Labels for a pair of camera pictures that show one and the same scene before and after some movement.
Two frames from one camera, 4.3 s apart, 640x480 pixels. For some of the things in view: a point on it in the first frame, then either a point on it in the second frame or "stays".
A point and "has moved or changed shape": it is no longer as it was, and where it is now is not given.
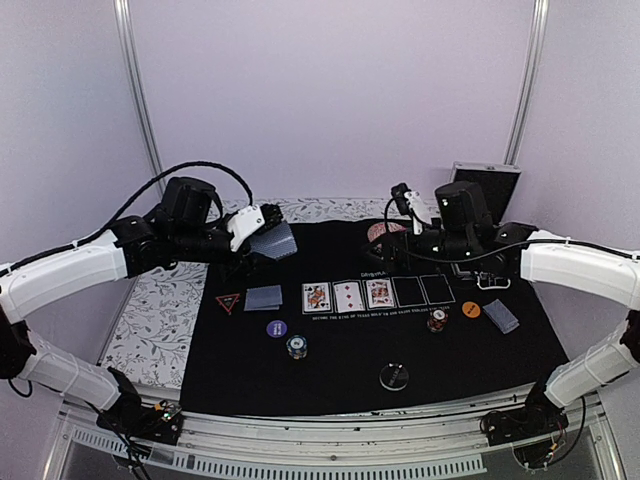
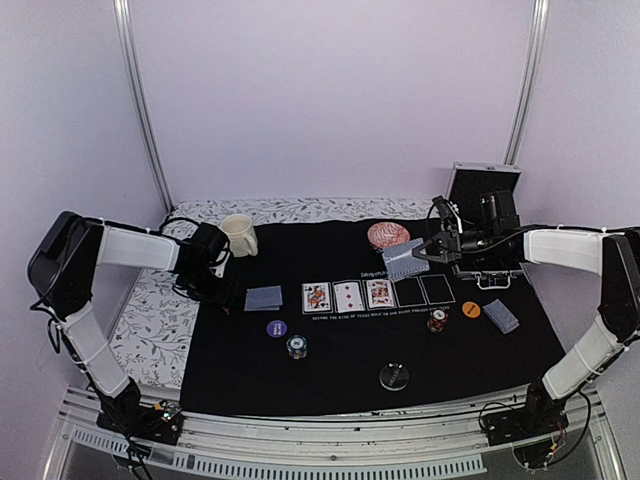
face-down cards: x=502 y=318 stays
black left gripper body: x=192 y=244 -> x=207 y=288
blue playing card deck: x=275 y=241 has moved or changed shape
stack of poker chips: x=296 y=346 stays
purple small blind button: x=276 y=328 stays
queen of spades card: x=316 y=297 stays
